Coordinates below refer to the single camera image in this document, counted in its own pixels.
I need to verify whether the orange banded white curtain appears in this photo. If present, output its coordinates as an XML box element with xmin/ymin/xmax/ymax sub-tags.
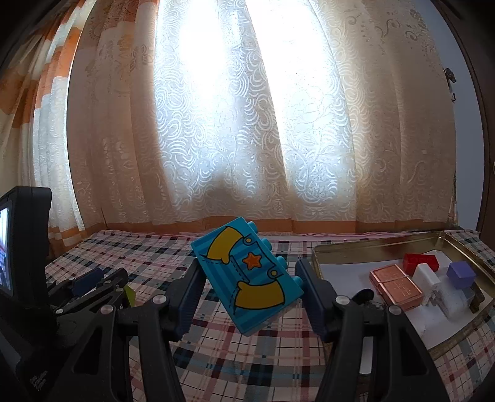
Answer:
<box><xmin>0</xmin><ymin>0</ymin><xmax>84</xmax><ymax>248</ymax></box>

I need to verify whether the brown wooden door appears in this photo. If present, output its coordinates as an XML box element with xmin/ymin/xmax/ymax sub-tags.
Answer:
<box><xmin>441</xmin><ymin>0</ymin><xmax>495</xmax><ymax>233</ymax></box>

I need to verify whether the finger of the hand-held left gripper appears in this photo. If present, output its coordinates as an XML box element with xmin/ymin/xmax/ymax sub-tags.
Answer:
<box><xmin>46</xmin><ymin>268</ymin><xmax>104</xmax><ymax>298</ymax></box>
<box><xmin>56</xmin><ymin>268</ymin><xmax>130</xmax><ymax>315</ymax></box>

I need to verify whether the metal flower curtain hook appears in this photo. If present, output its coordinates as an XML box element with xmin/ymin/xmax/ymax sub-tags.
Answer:
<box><xmin>443</xmin><ymin>67</ymin><xmax>458</xmax><ymax>104</ymax></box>

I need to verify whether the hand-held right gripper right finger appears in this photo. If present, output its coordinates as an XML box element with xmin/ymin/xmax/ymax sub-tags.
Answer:
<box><xmin>296</xmin><ymin>258</ymin><xmax>451</xmax><ymax>402</ymax></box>

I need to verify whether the red toy building block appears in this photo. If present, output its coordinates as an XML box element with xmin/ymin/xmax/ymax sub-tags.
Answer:
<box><xmin>403</xmin><ymin>253</ymin><xmax>440</xmax><ymax>274</ymax></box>

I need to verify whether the pink under sheet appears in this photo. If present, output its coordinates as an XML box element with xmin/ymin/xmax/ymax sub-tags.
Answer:
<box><xmin>267</xmin><ymin>231</ymin><xmax>391</xmax><ymax>237</ymax></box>

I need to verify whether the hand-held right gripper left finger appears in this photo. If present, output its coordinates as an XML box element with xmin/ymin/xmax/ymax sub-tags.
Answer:
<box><xmin>67</xmin><ymin>265</ymin><xmax>207</xmax><ymax>402</ymax></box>

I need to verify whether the cream lace curtain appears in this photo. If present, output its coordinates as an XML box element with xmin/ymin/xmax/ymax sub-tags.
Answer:
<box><xmin>67</xmin><ymin>0</ymin><xmax>459</xmax><ymax>236</ymax></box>

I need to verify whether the white charger plug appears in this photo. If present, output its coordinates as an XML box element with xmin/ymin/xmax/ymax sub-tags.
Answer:
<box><xmin>412</xmin><ymin>263</ymin><xmax>470</xmax><ymax>319</ymax></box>

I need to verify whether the curtain tieback tassel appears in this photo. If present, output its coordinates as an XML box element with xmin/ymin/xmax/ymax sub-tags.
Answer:
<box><xmin>448</xmin><ymin>170</ymin><xmax>459</xmax><ymax>228</ymax></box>

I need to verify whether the gold metal tin box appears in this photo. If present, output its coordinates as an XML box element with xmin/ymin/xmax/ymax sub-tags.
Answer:
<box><xmin>311</xmin><ymin>230</ymin><xmax>495</xmax><ymax>362</ymax></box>

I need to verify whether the white paper liner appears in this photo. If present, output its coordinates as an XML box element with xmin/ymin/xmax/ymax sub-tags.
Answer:
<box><xmin>321</xmin><ymin>249</ymin><xmax>484</xmax><ymax>349</ymax></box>

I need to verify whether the plaid bedsheet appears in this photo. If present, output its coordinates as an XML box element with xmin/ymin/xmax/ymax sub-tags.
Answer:
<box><xmin>44</xmin><ymin>228</ymin><xmax>495</xmax><ymax>402</ymax></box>

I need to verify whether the rose gold metal case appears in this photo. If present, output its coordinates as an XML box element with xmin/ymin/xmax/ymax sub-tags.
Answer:
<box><xmin>369</xmin><ymin>265</ymin><xmax>426</xmax><ymax>312</ymax></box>

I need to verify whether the blue toy building block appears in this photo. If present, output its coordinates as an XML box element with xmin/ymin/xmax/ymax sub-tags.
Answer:
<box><xmin>191</xmin><ymin>216</ymin><xmax>304</xmax><ymax>336</ymax></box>

